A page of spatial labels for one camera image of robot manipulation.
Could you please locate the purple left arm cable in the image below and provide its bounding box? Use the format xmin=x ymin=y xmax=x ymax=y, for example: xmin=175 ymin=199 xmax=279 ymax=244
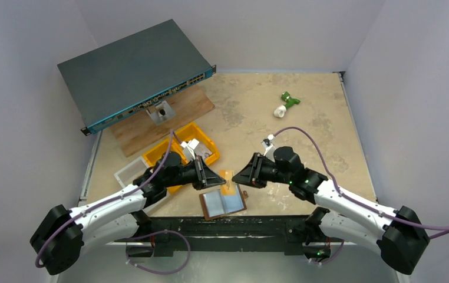
xmin=35 ymin=130 xmax=191 ymax=275

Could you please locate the black metal base rail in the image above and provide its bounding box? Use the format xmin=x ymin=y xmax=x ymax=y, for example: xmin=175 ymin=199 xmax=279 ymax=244
xmin=120 ymin=215 xmax=340 ymax=260

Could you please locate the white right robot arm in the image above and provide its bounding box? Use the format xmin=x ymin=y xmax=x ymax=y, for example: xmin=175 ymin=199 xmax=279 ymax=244
xmin=232 ymin=146 xmax=430 ymax=275

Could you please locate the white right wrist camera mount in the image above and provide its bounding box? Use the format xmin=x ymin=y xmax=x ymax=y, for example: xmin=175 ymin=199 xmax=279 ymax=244
xmin=262 ymin=134 xmax=276 ymax=160

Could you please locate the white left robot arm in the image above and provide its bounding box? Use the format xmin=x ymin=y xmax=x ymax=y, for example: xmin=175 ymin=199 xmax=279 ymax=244
xmin=29 ymin=151 xmax=226 ymax=275

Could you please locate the grey metal bracket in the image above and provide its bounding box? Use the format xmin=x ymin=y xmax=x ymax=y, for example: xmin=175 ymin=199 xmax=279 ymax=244
xmin=146 ymin=100 xmax=176 ymax=126

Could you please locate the yellow bin with black cards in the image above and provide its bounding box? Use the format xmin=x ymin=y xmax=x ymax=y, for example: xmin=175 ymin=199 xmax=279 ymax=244
xmin=142 ymin=139 xmax=188 ymax=195

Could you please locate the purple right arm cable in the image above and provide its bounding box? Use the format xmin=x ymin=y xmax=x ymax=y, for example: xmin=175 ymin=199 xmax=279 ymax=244
xmin=271 ymin=126 xmax=449 ymax=266

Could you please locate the yellow bin with silver cards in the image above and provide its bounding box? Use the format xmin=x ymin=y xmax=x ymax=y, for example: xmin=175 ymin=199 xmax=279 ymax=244
xmin=174 ymin=122 xmax=220 ymax=165

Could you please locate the grey network switch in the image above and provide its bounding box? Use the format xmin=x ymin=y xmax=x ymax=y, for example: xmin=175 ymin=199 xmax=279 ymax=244
xmin=57 ymin=19 xmax=216 ymax=136

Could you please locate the plywood board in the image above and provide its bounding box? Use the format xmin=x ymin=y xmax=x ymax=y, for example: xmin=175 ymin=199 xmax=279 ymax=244
xmin=110 ymin=85 xmax=214 ymax=157

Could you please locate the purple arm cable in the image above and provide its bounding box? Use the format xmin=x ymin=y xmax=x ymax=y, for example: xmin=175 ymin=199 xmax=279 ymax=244
xmin=35 ymin=130 xmax=191 ymax=275
xmin=271 ymin=126 xmax=449 ymax=266

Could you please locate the white bin with gold cards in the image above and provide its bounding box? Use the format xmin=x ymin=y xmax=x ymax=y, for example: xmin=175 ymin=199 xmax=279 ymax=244
xmin=114 ymin=156 xmax=149 ymax=188

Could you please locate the brown leather card holder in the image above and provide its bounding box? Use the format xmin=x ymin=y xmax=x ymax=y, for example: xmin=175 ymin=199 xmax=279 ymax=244
xmin=199 ymin=184 xmax=247 ymax=221

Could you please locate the green and white plastic fitting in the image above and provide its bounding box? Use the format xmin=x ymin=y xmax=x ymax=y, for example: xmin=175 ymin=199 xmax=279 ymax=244
xmin=273 ymin=91 xmax=301 ymax=118

